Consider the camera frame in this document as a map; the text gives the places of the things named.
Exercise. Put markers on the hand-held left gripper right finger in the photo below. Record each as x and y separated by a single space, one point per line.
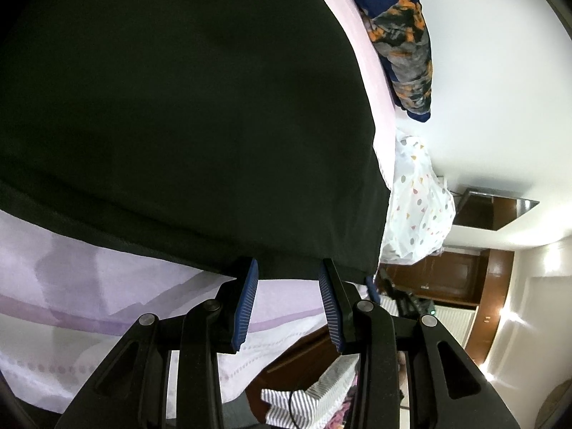
330 308

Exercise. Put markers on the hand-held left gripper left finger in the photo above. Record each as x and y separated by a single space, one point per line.
245 304

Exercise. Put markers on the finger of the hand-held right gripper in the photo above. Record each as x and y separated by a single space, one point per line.
372 287

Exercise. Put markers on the black pants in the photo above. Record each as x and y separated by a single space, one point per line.
178 120

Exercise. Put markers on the white radiator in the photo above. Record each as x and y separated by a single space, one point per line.
451 321

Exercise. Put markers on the brown wooden furniture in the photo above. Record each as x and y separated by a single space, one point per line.
308 353

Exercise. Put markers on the brown wooden door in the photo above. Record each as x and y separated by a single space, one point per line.
460 272

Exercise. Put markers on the grey striped cloth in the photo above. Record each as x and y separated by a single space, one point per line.
326 380

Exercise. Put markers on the white polka dot cloth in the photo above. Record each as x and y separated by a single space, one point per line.
418 205

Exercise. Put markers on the lilac and white bed cover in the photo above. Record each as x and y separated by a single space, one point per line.
89 277

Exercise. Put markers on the pink bed sheet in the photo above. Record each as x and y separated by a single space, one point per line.
364 53

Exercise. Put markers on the navy orange floral pillow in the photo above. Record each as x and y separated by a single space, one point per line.
402 53

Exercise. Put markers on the dark wooden wall cabinet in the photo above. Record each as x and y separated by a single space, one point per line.
487 212

